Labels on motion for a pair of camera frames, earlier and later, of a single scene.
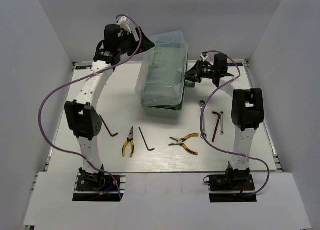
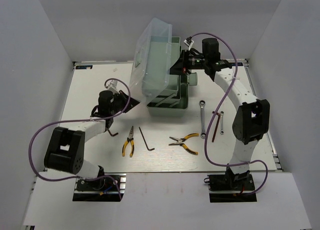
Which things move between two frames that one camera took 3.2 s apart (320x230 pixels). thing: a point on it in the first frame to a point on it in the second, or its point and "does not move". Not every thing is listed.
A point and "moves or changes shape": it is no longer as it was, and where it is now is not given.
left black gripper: (146, 44) to (122, 95)
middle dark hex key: (151, 149) does not move
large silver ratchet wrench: (202, 103) does not move
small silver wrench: (222, 132) does not move
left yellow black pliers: (130, 138) does not move
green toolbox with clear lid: (160, 84) moves or changes shape
